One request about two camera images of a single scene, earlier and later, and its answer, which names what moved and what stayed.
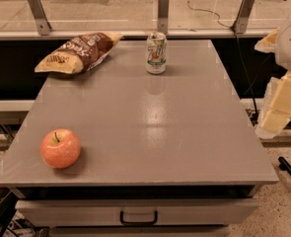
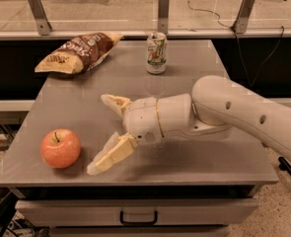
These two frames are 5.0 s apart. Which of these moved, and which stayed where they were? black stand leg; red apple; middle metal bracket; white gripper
Moved: white gripper
Stayed: black stand leg; middle metal bracket; red apple
